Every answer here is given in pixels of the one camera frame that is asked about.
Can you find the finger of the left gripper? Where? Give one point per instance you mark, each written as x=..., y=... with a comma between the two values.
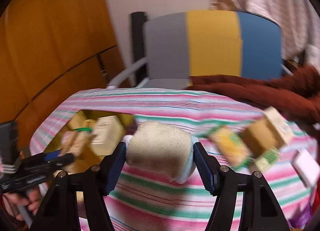
x=52, y=155
x=62, y=161

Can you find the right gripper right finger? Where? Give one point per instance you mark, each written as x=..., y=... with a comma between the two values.
x=222, y=183

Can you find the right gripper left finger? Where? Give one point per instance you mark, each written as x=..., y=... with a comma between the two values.
x=98, y=182

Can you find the yellow cracker packet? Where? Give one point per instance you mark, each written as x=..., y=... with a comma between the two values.
x=231, y=146

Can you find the beige cloth pad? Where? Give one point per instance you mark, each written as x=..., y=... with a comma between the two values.
x=77, y=120

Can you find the yellow patterned sock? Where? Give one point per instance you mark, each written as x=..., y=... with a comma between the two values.
x=89, y=123

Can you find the cream medicine box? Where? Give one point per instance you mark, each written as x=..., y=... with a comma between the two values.
x=108, y=132

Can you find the tan sponge block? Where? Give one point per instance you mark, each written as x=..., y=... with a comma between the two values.
x=259, y=137

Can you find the cream blue sock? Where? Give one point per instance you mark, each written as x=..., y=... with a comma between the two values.
x=163, y=149

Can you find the white foam block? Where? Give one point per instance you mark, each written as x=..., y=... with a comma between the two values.
x=306, y=167

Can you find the pink striped sock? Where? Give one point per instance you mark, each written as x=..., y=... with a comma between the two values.
x=74, y=143

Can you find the small green tea box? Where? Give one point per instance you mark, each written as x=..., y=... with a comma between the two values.
x=265, y=161

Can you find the long cream carton box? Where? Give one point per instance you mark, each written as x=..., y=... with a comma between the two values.
x=279, y=127

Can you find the left hand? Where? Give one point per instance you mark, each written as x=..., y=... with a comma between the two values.
x=31, y=200

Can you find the gold metal tray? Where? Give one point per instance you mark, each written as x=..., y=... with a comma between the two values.
x=90, y=135

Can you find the striped pink green tablecloth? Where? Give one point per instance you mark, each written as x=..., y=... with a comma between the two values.
x=146, y=201

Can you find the wooden panel wardrobe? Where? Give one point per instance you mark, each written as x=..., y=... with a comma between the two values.
x=51, y=49

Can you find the grey yellow blue chair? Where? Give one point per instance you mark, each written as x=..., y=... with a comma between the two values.
x=206, y=42

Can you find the black rolled mat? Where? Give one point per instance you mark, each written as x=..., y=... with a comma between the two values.
x=138, y=19

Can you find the patterned beige curtain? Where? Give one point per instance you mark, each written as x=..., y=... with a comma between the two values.
x=298, y=20

